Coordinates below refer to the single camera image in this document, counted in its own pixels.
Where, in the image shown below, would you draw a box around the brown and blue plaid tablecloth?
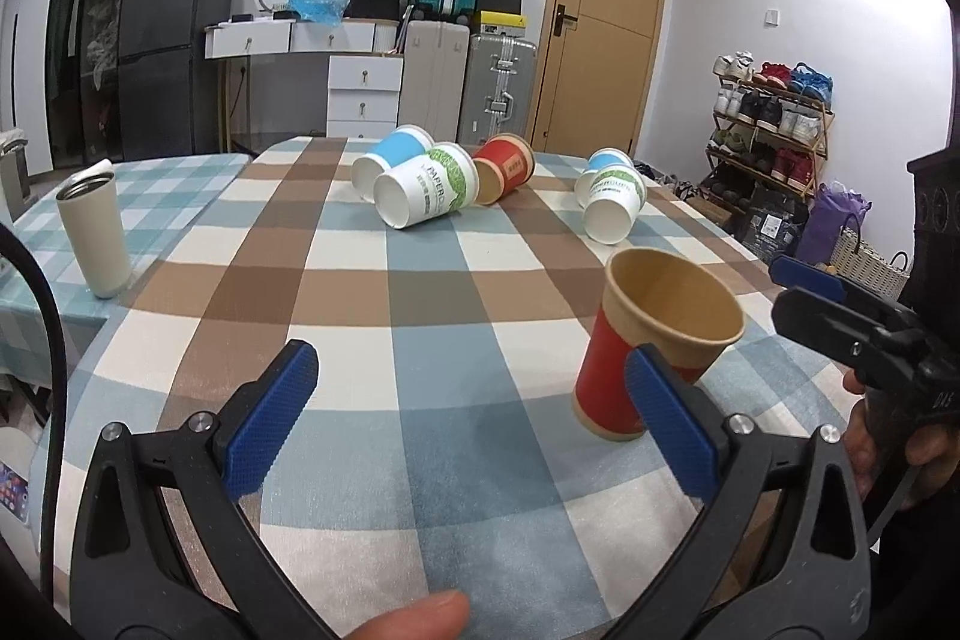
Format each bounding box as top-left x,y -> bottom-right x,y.
41,134 -> 863,640

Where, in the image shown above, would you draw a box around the woven basket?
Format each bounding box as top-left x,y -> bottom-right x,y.
831,212 -> 913,305

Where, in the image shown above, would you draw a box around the black cable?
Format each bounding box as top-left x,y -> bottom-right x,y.
0,223 -> 77,615

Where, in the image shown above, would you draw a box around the blue plastic bag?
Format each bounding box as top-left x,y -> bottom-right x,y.
288,0 -> 355,23

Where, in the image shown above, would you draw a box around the wooden door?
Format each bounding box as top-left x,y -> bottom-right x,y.
527,0 -> 673,161

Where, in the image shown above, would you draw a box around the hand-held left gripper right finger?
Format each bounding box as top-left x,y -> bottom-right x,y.
600,344 -> 875,640

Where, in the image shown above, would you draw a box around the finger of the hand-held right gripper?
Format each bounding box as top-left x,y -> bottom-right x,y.
769,254 -> 920,330
772,286 -> 912,386

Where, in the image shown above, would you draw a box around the green and white paper cup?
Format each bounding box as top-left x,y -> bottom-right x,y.
583,166 -> 648,247
373,141 -> 480,231

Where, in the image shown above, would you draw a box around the black plastic bag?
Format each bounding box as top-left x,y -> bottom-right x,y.
739,184 -> 812,264

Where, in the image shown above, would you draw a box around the wooden shoe rack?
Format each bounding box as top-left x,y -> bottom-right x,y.
703,72 -> 835,205

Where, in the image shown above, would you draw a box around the red paper cup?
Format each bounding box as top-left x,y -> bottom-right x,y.
571,248 -> 746,443
472,133 -> 536,207

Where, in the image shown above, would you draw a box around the purple bag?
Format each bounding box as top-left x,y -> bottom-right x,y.
795,182 -> 872,267

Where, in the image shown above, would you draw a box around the blue and white paper cup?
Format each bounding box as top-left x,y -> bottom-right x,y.
574,147 -> 635,210
351,124 -> 436,205

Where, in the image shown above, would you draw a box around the rows of shoes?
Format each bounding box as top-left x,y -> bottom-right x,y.
706,51 -> 835,199

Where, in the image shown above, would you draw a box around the person's left hand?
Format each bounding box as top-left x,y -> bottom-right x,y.
341,590 -> 472,640

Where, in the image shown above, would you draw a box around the white suitcase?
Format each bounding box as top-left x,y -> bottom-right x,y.
397,18 -> 473,144

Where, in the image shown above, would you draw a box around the green checked tablecloth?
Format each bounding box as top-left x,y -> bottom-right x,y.
0,152 -> 256,382

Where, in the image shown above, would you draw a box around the dark glass cabinet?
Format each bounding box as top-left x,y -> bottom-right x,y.
43,0 -> 162,170

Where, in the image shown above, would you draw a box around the silver suitcase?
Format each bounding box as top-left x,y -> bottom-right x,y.
458,33 -> 540,147

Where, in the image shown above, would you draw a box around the white metal tumbler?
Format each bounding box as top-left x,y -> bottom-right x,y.
55,171 -> 135,301

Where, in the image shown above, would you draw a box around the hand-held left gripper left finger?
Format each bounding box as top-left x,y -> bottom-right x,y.
71,338 -> 353,640

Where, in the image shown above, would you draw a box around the person's right hand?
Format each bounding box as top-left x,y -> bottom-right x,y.
841,366 -> 960,515

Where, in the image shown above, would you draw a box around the white dresser with drawers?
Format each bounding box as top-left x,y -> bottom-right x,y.
203,16 -> 407,140

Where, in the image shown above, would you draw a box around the black refrigerator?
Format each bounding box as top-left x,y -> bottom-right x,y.
114,0 -> 246,163

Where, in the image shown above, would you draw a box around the smartphone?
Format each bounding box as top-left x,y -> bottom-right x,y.
0,460 -> 32,526

